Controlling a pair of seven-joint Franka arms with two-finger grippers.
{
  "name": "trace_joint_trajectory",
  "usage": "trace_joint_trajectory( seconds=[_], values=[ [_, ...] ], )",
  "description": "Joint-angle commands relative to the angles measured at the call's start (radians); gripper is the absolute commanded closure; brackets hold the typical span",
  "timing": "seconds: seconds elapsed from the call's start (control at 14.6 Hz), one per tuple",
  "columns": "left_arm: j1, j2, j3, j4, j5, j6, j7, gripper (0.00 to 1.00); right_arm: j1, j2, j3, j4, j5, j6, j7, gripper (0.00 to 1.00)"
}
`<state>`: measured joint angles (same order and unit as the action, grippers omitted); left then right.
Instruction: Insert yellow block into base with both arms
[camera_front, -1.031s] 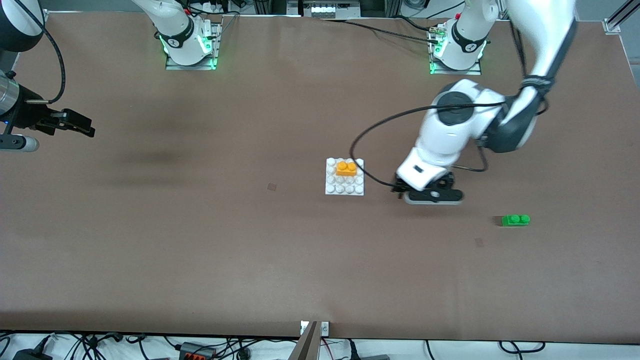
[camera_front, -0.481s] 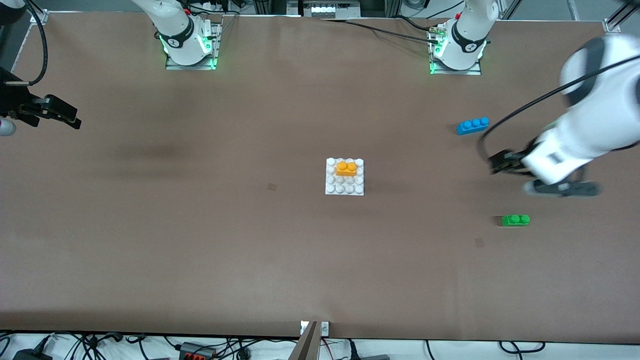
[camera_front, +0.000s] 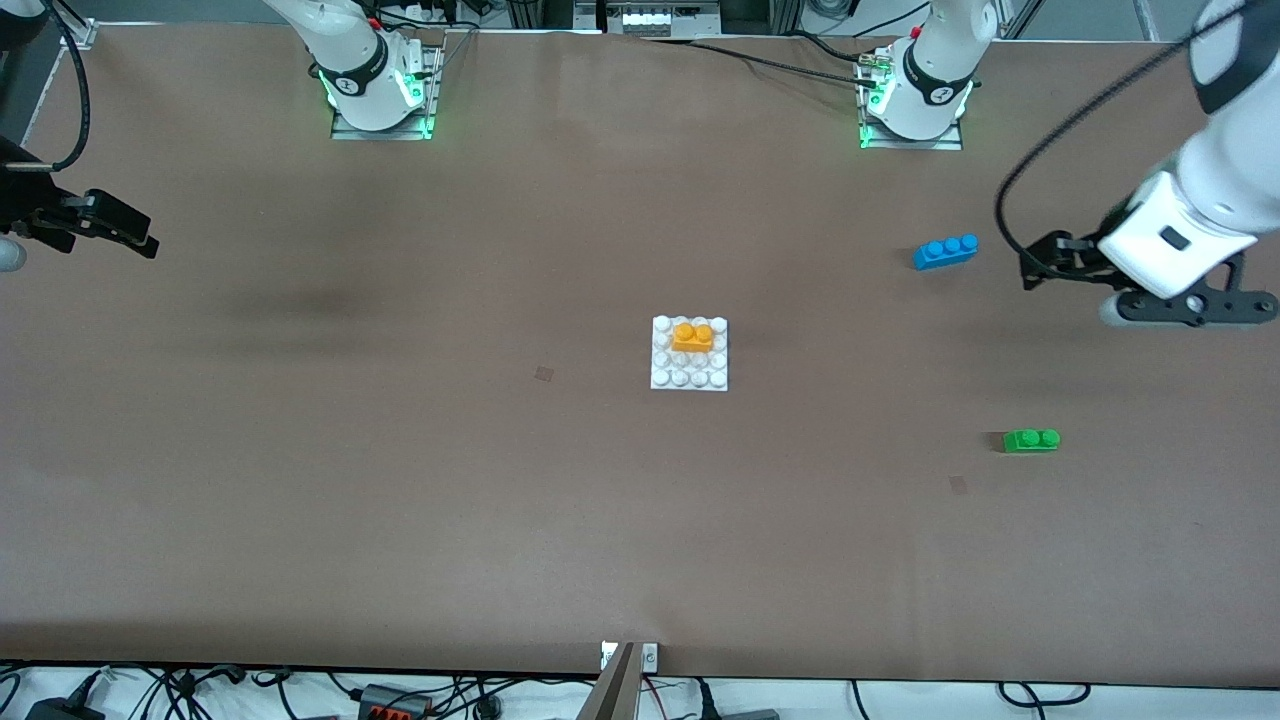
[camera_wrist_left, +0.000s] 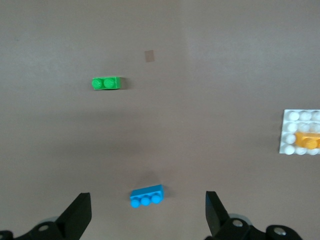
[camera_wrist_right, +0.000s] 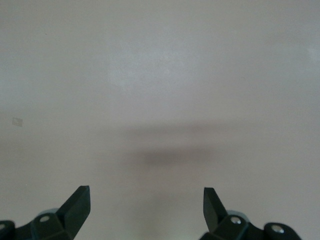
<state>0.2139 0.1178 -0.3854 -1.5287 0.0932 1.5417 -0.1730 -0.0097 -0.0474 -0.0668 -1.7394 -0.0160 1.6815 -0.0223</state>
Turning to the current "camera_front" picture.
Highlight white studded base plate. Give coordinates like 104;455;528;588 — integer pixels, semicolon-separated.
650;315;730;392

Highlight blue three-stud block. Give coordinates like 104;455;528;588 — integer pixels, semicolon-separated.
912;234;980;272

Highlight white power strip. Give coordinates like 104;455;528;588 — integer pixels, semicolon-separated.
605;0;723;39

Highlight black box with orange levers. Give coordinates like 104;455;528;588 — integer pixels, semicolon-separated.
358;684;433;720

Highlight short black table cable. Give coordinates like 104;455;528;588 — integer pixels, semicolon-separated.
790;32;877;65

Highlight long black table cable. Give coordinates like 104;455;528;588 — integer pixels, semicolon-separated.
640;36;881;89

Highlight grey metal camera post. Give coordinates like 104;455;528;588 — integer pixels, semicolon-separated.
580;643;637;720

